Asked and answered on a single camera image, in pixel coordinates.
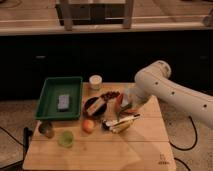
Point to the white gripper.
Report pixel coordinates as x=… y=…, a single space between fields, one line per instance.
x=134 y=98

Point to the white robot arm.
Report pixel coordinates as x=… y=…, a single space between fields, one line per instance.
x=154 y=80

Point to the green plastic cup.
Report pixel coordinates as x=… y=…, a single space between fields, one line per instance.
x=66 y=139

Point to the orange plate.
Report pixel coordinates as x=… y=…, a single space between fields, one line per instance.
x=118 y=103

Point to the dark red grapes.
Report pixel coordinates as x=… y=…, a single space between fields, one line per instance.
x=110 y=95

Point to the yellow banana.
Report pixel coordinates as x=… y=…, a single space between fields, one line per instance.
x=121 y=127

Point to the dark bowl with bread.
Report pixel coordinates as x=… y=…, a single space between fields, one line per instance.
x=94 y=107

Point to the white candle jar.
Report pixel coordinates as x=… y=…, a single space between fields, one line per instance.
x=95 y=82

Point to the orange fruit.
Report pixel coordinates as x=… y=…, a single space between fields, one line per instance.
x=88 y=125

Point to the grey sponge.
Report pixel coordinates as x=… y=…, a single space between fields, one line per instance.
x=63 y=102

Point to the green plastic tray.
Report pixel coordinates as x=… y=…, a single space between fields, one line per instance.
x=53 y=87

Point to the black clamp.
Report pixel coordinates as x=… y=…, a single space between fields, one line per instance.
x=27 y=133

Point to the white handled knife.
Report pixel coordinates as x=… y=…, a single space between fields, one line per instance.
x=108 y=124

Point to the wooden chair frame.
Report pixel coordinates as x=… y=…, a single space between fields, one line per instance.
x=94 y=14

